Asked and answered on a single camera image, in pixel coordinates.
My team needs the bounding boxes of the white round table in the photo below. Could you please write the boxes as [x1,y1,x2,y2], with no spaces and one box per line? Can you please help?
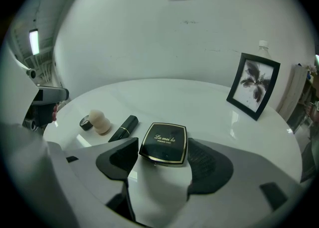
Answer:
[42,78,304,225]

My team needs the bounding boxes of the small round silver tin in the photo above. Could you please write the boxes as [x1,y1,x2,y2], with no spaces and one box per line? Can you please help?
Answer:
[79,114,94,131]

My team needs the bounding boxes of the square black compact case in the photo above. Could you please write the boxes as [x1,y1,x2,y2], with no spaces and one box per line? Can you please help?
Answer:
[138,121,188,168]

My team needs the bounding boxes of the black framed picture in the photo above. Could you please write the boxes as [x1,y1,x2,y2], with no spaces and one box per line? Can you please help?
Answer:
[226,52,282,122]

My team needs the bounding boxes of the grey wooden cabinet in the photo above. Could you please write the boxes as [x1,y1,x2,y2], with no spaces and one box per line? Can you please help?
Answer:
[278,63,319,133]

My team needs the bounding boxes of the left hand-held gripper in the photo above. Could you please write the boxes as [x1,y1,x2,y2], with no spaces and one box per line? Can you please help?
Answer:
[6,45,70,133]

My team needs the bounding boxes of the small black rectangular stick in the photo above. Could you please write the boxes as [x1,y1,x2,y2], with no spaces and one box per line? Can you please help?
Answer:
[107,114,140,143]

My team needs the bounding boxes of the ceiling light strip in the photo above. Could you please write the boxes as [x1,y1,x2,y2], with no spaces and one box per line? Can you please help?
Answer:
[28,28,40,56]

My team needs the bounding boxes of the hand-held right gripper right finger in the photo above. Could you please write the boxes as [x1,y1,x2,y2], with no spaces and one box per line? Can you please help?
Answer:
[186,137,301,228]

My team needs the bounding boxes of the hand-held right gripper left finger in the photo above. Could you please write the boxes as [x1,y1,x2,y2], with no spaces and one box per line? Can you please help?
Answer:
[46,137,140,223]

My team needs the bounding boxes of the small beige ball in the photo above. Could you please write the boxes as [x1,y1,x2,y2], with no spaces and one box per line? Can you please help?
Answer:
[89,109,111,136]

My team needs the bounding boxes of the person's left hand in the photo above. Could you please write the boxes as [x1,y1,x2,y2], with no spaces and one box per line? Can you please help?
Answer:
[52,102,60,123]

